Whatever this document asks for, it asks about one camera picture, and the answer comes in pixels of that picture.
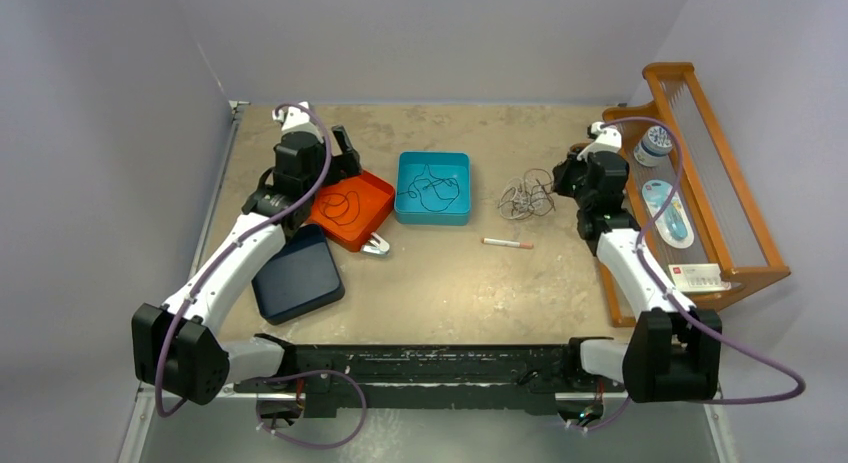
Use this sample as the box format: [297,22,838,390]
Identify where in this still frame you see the black cable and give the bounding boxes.
[397,163,462,215]

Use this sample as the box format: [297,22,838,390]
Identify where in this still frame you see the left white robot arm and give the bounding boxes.
[131,123,362,417]

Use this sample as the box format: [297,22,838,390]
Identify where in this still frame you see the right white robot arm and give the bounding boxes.
[553,150,722,403]

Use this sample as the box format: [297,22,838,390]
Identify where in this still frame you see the blue white jar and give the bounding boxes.
[633,126,674,168]

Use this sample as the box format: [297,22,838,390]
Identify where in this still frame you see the orange plastic tray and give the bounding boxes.
[307,170,396,252]

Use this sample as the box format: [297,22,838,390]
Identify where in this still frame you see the blue blister pack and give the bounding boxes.
[641,179,694,249]

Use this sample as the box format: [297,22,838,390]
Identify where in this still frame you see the wooden shelf rack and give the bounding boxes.
[602,62,790,311]

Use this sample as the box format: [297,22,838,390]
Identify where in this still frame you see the teal plastic tray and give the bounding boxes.
[394,151,472,226]

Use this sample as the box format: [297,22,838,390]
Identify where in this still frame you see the small white stapler remover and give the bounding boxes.
[360,232,391,257]

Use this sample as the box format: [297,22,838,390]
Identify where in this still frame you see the dark blue plastic tray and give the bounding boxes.
[252,224,346,325]

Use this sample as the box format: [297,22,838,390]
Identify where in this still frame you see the white orange marker pen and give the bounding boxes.
[481,237,534,250]

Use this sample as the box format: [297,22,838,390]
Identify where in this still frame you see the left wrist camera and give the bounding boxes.
[272,101,317,135]

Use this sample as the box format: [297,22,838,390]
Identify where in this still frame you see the tangled cable pile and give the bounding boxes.
[497,168,558,222]

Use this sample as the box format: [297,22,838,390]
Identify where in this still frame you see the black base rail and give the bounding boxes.
[234,343,625,419]

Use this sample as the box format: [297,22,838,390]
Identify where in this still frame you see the aluminium frame rails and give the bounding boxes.
[119,379,739,462]

